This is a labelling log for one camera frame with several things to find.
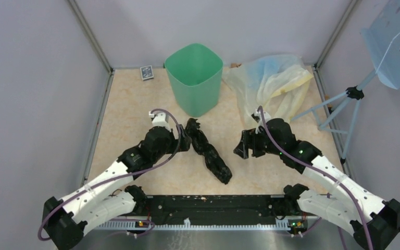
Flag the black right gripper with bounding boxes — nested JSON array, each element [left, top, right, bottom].
[[234, 126, 283, 159]]

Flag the black trash bag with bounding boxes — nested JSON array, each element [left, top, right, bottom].
[[185, 118, 232, 184]]

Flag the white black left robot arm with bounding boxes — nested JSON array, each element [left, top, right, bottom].
[[38, 122, 232, 249]]

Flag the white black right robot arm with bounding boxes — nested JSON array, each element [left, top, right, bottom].
[[234, 115, 400, 249]]

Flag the green plastic trash bin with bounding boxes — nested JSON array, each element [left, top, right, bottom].
[[164, 43, 223, 118]]

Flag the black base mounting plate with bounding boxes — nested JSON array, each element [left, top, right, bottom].
[[126, 195, 303, 225]]

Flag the translucent white plastic bag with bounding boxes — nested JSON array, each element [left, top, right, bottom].
[[222, 54, 314, 129]]

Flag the light blue tripod stand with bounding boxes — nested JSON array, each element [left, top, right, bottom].
[[291, 70, 377, 165]]

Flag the light blue perforated panel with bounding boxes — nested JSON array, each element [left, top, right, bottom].
[[361, 1, 400, 90]]

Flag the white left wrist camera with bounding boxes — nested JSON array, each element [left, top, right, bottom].
[[148, 111, 170, 130]]

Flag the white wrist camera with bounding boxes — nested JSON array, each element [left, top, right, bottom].
[[148, 111, 170, 130], [252, 111, 272, 126]]

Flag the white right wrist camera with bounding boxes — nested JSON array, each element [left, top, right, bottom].
[[252, 111, 272, 126]]

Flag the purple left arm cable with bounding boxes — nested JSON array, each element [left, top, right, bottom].
[[37, 108, 183, 242]]

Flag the white cable duct strip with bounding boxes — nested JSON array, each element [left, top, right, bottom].
[[96, 219, 291, 231]]

